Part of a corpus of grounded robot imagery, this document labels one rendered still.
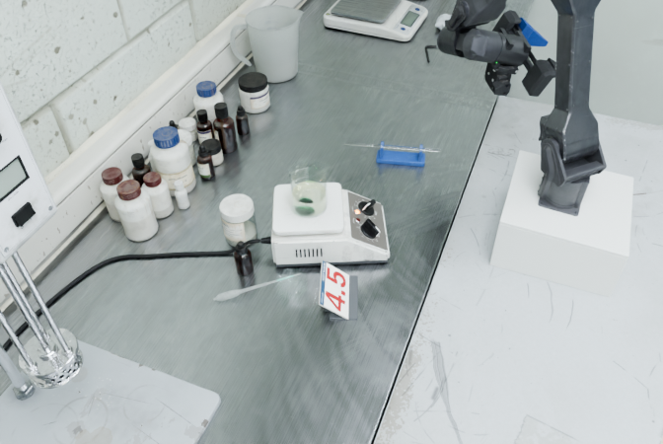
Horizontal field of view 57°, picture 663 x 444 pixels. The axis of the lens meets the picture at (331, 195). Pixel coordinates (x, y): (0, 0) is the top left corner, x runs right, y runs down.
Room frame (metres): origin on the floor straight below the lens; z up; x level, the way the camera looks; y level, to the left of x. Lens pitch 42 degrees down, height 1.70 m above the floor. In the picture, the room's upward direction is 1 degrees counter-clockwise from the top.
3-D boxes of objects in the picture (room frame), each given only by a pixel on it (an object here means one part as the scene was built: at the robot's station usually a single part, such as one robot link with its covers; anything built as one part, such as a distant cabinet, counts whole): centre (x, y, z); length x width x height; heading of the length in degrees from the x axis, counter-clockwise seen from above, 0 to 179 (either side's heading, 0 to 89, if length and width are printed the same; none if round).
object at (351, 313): (0.63, -0.01, 0.92); 0.09 x 0.06 x 0.04; 177
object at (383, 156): (0.99, -0.15, 0.92); 0.10 x 0.03 x 0.04; 80
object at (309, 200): (0.76, 0.03, 1.03); 0.07 x 0.06 x 0.08; 114
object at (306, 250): (0.76, 0.01, 0.94); 0.22 x 0.13 x 0.08; 91
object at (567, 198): (0.75, -0.38, 1.04); 0.07 x 0.07 x 0.06; 65
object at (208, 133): (1.06, 0.27, 0.94); 0.03 x 0.03 x 0.08
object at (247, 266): (0.70, 0.15, 0.94); 0.03 x 0.03 x 0.07
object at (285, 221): (0.76, 0.04, 0.98); 0.12 x 0.12 x 0.01; 1
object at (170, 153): (0.93, 0.31, 0.96); 0.07 x 0.07 x 0.13
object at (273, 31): (1.35, 0.14, 0.97); 0.18 x 0.13 x 0.15; 108
